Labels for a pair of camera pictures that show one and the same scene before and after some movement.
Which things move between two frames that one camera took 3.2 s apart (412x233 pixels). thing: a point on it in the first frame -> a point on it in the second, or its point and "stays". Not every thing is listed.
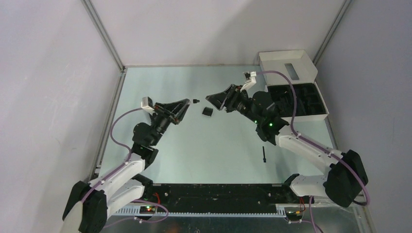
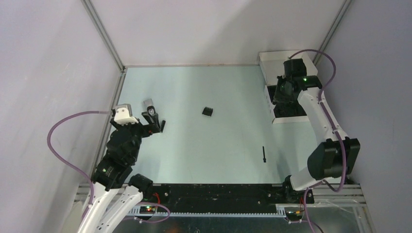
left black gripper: x=167 y=113 -> x=146 y=126
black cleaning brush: x=264 y=158 stays
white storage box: x=310 y=106 stays
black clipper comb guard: x=207 y=111 stays
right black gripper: x=231 y=98 -> x=283 y=105
